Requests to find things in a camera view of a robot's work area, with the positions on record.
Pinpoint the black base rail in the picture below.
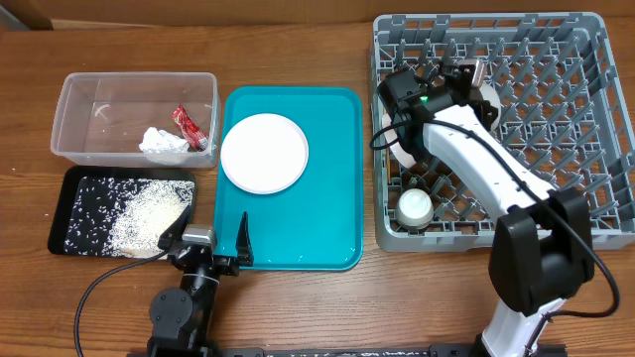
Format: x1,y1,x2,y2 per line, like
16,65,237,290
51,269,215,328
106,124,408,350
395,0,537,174
126,344,568,357

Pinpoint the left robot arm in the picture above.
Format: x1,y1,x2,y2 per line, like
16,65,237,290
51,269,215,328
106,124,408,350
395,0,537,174
147,208,254,356

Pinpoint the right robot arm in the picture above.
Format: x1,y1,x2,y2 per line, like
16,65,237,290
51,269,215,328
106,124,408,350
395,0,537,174
377,59,594,356

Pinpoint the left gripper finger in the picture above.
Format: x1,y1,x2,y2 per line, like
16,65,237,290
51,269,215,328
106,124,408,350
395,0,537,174
235,211,253,258
158,205,192,250

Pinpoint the large white plate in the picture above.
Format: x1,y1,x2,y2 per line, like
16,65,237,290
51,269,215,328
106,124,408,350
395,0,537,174
220,113,310,194

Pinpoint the teal serving tray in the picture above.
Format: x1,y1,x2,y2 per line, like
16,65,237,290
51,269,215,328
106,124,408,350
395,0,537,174
214,86,364,271

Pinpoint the white tissue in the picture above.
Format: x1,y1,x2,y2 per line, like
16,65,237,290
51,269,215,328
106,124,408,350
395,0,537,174
139,127,190,154

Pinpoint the wooden chopstick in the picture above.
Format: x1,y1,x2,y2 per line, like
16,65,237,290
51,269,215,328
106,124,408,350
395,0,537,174
385,149,392,188

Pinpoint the white rice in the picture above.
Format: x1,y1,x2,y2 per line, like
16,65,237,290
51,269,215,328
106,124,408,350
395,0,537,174
63,177,195,259

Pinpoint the clear plastic bin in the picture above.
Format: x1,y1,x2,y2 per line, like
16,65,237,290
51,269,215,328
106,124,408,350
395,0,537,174
51,71,221,169

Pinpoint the grey dish rack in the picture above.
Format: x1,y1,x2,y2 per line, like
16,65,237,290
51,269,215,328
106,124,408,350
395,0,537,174
370,12,634,252

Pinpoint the white cup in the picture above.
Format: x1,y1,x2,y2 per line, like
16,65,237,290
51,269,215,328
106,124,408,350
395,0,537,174
395,188,434,230

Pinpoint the grey bowl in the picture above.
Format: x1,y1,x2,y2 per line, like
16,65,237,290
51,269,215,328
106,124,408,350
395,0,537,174
383,84,501,169

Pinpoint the red snack wrapper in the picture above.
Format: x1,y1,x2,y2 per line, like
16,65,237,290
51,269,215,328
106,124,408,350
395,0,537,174
173,104,209,151

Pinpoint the black plastic tray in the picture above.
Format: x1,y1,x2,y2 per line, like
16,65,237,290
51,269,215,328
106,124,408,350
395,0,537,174
48,166,196,255

